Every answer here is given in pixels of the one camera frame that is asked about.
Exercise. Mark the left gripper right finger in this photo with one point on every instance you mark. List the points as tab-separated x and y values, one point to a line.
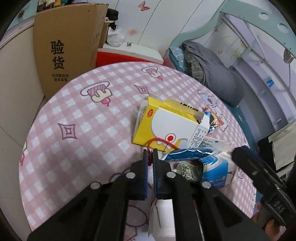
201	212

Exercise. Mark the person left hand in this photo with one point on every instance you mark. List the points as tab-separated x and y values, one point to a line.
273	230

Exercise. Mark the white paper leaflet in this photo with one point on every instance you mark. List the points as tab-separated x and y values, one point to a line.
211	144

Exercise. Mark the orange blue snack wrapper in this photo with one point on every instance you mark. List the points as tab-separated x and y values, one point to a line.
217	119

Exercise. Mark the blue white medicine box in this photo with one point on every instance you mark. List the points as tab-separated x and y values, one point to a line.
198	165

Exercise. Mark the red storage bench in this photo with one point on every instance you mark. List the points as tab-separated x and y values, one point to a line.
127	52

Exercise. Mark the yellow white medicine box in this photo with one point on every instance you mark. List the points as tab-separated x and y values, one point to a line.
169	124

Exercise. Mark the large brown cardboard box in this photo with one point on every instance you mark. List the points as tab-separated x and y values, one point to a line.
66	40

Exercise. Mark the white plastic bag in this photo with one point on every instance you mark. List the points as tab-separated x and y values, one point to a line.
115	38

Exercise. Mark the pink checkered tablecloth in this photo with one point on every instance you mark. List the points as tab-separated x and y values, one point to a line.
83	134

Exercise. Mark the red white small box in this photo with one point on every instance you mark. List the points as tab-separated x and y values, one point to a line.
161	220

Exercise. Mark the grey folded quilt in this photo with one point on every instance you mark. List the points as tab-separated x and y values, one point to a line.
204	66

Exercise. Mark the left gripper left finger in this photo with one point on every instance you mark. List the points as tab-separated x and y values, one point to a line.
98	212

